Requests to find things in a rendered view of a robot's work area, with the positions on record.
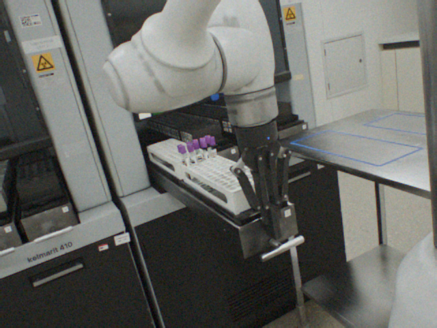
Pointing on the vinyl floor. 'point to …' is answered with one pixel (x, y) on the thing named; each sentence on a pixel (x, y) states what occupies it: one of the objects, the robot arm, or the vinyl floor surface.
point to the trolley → (373, 290)
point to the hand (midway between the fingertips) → (272, 221)
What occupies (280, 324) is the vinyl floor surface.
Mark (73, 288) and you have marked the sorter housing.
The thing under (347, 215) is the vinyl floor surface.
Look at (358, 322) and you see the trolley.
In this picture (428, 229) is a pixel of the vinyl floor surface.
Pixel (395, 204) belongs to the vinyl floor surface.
